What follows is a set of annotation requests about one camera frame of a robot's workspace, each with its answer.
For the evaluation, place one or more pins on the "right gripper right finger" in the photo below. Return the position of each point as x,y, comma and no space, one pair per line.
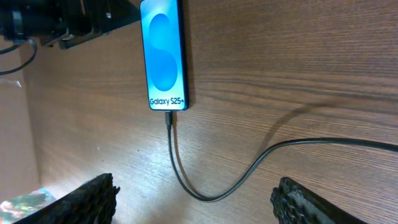
294,203

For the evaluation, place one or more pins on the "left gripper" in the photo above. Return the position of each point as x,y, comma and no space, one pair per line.
66,22

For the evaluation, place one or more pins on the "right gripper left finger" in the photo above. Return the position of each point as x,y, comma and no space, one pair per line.
93,202

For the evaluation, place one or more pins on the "blue Galaxy smartphone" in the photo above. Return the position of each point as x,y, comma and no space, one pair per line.
165,59

